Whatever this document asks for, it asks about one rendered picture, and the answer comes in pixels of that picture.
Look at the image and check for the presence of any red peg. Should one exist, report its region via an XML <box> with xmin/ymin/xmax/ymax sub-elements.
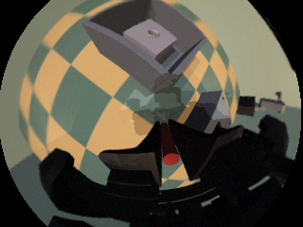
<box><xmin>160</xmin><ymin>122</ymin><xmax>179</xmax><ymax>166</ymax></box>

